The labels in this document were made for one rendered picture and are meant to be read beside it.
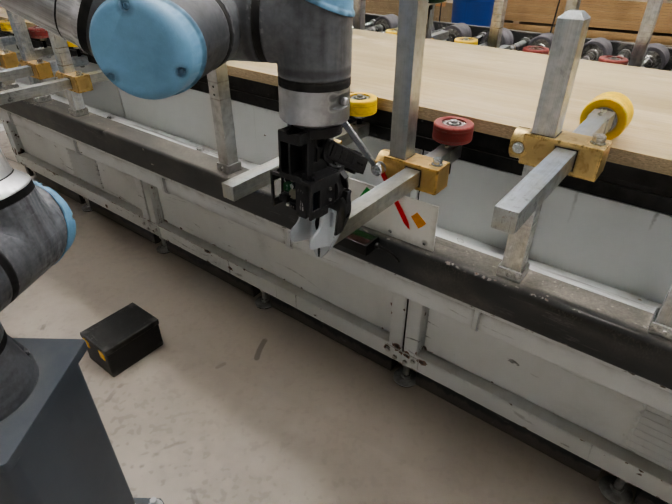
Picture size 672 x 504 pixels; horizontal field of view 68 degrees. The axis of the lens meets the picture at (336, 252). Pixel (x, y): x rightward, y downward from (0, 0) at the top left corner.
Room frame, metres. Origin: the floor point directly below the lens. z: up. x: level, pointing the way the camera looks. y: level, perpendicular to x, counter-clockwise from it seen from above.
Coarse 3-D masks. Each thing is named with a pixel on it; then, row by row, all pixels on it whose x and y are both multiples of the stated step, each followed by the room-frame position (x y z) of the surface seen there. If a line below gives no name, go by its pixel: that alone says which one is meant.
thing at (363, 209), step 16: (448, 160) 0.93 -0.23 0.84; (400, 176) 0.81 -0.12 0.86; (416, 176) 0.83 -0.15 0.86; (368, 192) 0.75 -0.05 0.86; (384, 192) 0.75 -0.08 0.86; (400, 192) 0.78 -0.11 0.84; (352, 208) 0.69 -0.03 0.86; (368, 208) 0.70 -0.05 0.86; (384, 208) 0.74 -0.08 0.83; (352, 224) 0.67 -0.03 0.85
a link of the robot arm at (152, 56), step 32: (0, 0) 0.50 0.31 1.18; (32, 0) 0.49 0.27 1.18; (64, 0) 0.48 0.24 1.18; (96, 0) 0.48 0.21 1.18; (128, 0) 0.46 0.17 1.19; (160, 0) 0.48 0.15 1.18; (192, 0) 0.52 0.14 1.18; (64, 32) 0.49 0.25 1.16; (96, 32) 0.46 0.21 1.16; (128, 32) 0.46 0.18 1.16; (160, 32) 0.46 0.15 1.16; (192, 32) 0.48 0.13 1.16; (224, 32) 0.55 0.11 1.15; (128, 64) 0.46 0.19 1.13; (160, 64) 0.46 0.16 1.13; (192, 64) 0.47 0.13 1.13; (160, 96) 0.47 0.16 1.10
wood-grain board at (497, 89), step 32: (256, 64) 1.48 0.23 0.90; (352, 64) 1.48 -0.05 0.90; (384, 64) 1.48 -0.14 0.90; (448, 64) 1.48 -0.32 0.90; (480, 64) 1.48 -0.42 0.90; (512, 64) 1.48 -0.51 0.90; (544, 64) 1.48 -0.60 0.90; (608, 64) 1.48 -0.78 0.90; (384, 96) 1.17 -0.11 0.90; (448, 96) 1.17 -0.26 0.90; (480, 96) 1.17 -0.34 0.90; (512, 96) 1.17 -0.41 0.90; (576, 96) 1.17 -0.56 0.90; (640, 96) 1.17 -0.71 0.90; (480, 128) 1.00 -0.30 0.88; (512, 128) 0.96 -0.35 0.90; (640, 128) 0.95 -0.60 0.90; (608, 160) 0.85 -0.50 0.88; (640, 160) 0.82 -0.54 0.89
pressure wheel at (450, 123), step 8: (440, 120) 0.98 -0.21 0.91; (448, 120) 0.99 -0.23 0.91; (456, 120) 0.96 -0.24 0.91; (464, 120) 0.98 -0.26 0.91; (440, 128) 0.94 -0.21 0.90; (448, 128) 0.93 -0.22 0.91; (456, 128) 0.93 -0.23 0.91; (464, 128) 0.93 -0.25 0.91; (472, 128) 0.94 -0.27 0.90; (432, 136) 0.97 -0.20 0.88; (440, 136) 0.94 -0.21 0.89; (448, 136) 0.93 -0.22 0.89; (456, 136) 0.93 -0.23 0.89; (464, 136) 0.93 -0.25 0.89; (472, 136) 0.95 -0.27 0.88; (448, 144) 0.93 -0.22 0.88; (456, 144) 0.93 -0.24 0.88; (464, 144) 0.93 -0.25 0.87
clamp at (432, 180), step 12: (384, 156) 0.88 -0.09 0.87; (420, 156) 0.88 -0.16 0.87; (396, 168) 0.87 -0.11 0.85; (420, 168) 0.84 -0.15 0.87; (432, 168) 0.83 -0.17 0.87; (444, 168) 0.84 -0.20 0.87; (420, 180) 0.83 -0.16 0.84; (432, 180) 0.82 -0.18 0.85; (444, 180) 0.84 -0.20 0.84; (432, 192) 0.82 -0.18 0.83
